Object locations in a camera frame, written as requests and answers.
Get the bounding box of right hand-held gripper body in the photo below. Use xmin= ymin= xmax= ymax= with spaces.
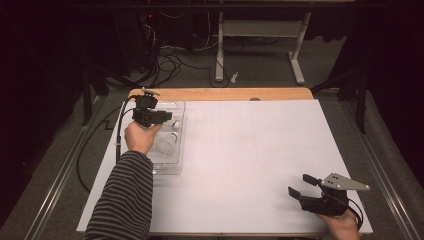
xmin=298 ymin=172 xmax=371 ymax=217

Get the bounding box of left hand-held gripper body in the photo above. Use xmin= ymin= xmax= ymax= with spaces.
xmin=129 ymin=87 xmax=161 ymax=129

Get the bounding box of clear plastic tray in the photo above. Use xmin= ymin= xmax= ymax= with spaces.
xmin=128 ymin=100 xmax=187 ymax=176

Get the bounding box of person's left hand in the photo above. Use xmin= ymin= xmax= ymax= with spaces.
xmin=123 ymin=119 xmax=163 ymax=156

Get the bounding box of person's right hand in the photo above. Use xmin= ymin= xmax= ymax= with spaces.
xmin=316 ymin=209 xmax=362 ymax=240

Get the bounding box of black metal stand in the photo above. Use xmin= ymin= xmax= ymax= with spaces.
xmin=79 ymin=64 xmax=111 ymax=127
xmin=311 ymin=68 xmax=369 ymax=135

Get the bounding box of white table cover sheet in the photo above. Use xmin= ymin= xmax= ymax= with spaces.
xmin=76 ymin=99 xmax=374 ymax=234

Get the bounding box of dark equipment box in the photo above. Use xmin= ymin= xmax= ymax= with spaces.
xmin=111 ymin=9 xmax=161 ymax=73

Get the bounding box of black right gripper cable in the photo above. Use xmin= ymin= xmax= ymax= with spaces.
xmin=348 ymin=198 xmax=364 ymax=231

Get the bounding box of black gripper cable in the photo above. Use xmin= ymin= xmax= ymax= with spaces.
xmin=114 ymin=96 xmax=138 ymax=165
xmin=348 ymin=198 xmax=364 ymax=231

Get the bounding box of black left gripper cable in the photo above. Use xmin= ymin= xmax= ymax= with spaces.
xmin=114 ymin=96 xmax=138 ymax=165

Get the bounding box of tangle of black cables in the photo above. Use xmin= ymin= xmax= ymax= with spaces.
xmin=139 ymin=9 xmax=231 ymax=88

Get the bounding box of metal floor rail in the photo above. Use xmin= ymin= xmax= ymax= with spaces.
xmin=24 ymin=96 xmax=108 ymax=240
xmin=339 ymin=99 xmax=424 ymax=240

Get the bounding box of long black floor cable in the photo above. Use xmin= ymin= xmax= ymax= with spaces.
xmin=76 ymin=105 xmax=124 ymax=193

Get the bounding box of white metal desk frame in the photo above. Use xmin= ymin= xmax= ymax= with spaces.
xmin=214 ymin=11 xmax=313 ymax=85

